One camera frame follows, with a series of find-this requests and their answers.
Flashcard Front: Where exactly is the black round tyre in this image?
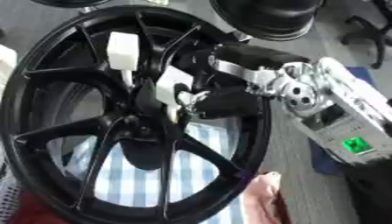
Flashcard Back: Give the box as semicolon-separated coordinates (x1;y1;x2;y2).
29;0;114;9
206;0;326;42

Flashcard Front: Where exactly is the red object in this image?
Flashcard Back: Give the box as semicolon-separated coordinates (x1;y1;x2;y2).
3;187;63;224

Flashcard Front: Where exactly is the white pin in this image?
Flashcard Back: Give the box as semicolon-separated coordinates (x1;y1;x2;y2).
105;31;141;89
153;67;196;124

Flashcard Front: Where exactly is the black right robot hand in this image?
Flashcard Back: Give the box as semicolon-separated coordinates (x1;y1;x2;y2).
172;43;312;121

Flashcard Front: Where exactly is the white block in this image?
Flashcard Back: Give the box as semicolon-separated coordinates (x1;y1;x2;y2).
0;43;20;90

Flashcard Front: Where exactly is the black spoked wheel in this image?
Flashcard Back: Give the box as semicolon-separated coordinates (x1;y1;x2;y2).
0;5;276;224

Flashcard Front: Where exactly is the pink cloth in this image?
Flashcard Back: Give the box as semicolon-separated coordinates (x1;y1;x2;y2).
243;171;294;224

